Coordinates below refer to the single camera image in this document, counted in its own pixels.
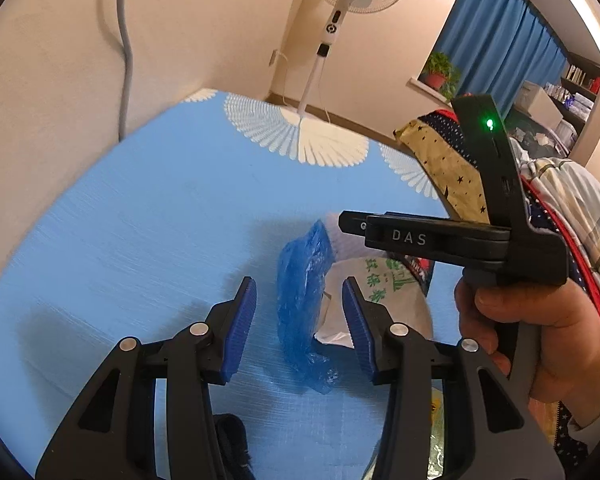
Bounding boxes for green panda packet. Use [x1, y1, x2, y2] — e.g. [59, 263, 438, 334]
[427, 385, 448, 480]

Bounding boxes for person's right forearm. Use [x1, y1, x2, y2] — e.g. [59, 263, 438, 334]
[555, 395, 600, 466]

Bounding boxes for potted green plant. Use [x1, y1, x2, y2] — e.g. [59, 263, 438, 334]
[422, 51, 462, 101]

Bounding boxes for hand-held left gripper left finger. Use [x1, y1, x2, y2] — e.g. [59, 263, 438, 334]
[34, 276, 258, 480]

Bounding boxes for blue tablecloth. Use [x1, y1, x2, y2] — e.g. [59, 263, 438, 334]
[0, 89, 456, 480]

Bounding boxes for blue curtain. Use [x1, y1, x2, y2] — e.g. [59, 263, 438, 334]
[437, 0, 568, 111]

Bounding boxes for striped quilt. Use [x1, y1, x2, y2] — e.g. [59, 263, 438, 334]
[510, 135, 600, 311]

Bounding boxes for star-print bedsheet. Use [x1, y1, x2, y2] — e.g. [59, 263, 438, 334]
[394, 112, 600, 476]

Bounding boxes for grey wall cable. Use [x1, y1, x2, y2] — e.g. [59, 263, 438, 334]
[115, 0, 133, 141]

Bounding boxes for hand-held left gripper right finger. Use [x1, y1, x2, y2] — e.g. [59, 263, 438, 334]
[341, 275, 566, 480]

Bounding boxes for dark bookshelf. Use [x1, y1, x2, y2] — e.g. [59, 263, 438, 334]
[550, 52, 600, 136]

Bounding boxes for blue plastic bag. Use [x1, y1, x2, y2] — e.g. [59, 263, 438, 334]
[277, 220, 338, 396]

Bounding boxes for white window sill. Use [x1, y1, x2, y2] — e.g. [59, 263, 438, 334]
[407, 77, 453, 106]

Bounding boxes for white cardboard box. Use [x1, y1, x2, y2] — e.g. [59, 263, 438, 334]
[512, 80, 563, 126]

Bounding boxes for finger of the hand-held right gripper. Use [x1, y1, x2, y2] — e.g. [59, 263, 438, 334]
[365, 215, 511, 264]
[339, 211, 451, 236]

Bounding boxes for person's right hand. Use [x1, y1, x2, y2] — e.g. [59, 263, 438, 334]
[455, 272, 600, 421]

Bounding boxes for black snack packet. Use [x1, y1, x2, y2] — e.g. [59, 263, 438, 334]
[405, 255, 436, 291]

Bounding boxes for black strap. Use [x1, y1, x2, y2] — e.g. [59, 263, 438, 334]
[212, 412, 253, 480]

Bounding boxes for white plastic bag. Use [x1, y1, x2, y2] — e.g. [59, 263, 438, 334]
[312, 217, 433, 348]

